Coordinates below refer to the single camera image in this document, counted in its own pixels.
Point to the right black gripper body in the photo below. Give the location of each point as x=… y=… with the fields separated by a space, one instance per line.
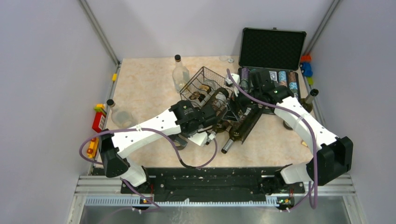
x=243 y=101

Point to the green wine bottle front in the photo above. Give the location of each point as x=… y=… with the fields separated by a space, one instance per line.
x=219 y=98

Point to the green wine bottle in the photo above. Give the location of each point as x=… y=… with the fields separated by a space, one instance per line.
x=219 y=98
x=220 y=127
x=242 y=130
x=307 y=102

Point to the green wine bottle back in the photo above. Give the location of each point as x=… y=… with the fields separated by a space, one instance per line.
x=242 y=130

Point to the black wire wine rack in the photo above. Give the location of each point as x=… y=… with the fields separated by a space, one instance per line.
x=194 y=122

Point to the square clear liquor bottle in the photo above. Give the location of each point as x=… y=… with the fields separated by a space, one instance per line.
x=202 y=94

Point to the dark bottle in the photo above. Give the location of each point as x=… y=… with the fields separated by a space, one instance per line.
x=179 y=142

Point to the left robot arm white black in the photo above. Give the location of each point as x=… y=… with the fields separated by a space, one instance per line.
x=181 y=118

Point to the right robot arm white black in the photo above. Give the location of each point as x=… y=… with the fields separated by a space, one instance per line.
x=332 y=155

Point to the clear tall glass bottle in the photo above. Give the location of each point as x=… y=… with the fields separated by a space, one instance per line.
x=180 y=74

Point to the clear round bottle left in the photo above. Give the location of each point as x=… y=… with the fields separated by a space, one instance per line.
x=120 y=116

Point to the small clear glass lid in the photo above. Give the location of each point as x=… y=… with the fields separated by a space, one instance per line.
x=228 y=59

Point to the black poker chip case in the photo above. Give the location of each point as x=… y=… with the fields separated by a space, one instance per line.
x=273 y=49

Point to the blue orange toy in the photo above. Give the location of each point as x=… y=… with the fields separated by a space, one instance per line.
x=306 y=69

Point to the red toy block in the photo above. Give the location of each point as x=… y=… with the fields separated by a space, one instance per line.
x=100 y=117

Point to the yellow toy car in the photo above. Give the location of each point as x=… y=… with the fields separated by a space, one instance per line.
x=92 y=148

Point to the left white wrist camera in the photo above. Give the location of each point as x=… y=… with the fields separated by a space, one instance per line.
x=202 y=138

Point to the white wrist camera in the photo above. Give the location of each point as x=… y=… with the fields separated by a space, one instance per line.
x=202 y=138
x=230 y=83

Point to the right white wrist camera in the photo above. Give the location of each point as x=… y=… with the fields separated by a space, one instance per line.
x=230 y=83

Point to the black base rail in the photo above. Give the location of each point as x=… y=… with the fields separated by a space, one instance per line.
x=214 y=184

